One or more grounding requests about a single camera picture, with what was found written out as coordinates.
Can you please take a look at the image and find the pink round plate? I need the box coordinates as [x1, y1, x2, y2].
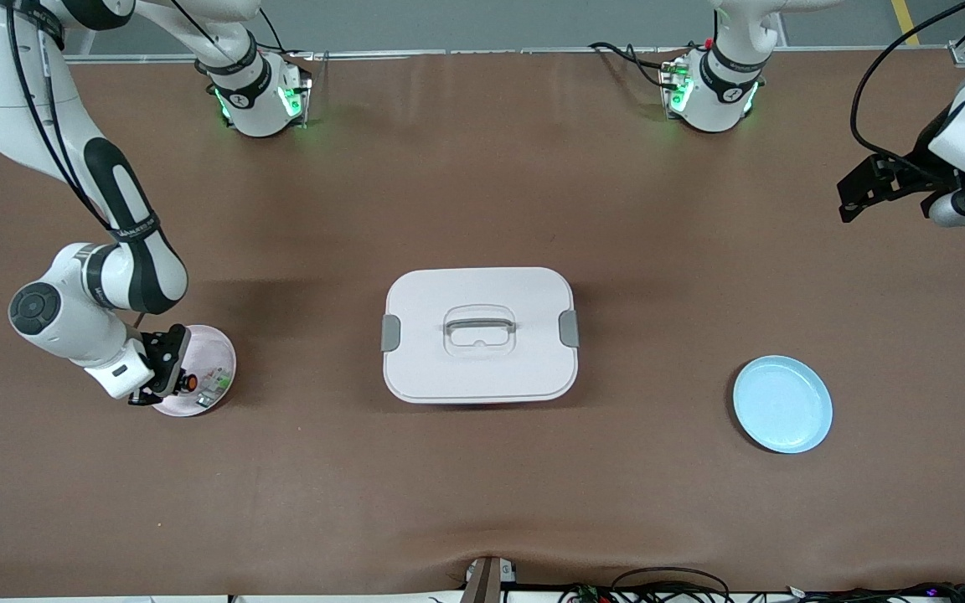
[152, 325, 238, 418]

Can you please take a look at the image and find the light blue round plate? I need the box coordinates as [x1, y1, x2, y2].
[732, 355, 833, 455]

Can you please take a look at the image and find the pale pink lidded box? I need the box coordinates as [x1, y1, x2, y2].
[381, 266, 581, 405]

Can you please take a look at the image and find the brown table mat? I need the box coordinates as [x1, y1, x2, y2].
[0, 50, 965, 600]

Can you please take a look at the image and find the green and white switch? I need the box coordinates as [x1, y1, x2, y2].
[198, 365, 237, 410]

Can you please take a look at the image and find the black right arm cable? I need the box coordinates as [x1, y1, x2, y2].
[3, 0, 148, 329]

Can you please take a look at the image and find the black left arm base cable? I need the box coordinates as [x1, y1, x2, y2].
[588, 40, 689, 91]

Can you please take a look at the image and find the grey box lid handle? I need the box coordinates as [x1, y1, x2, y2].
[444, 312, 518, 338]

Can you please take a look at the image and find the metal table edge bracket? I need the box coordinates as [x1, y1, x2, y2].
[462, 556, 519, 603]

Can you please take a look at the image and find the black looped cable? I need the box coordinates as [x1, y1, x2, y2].
[612, 566, 732, 603]

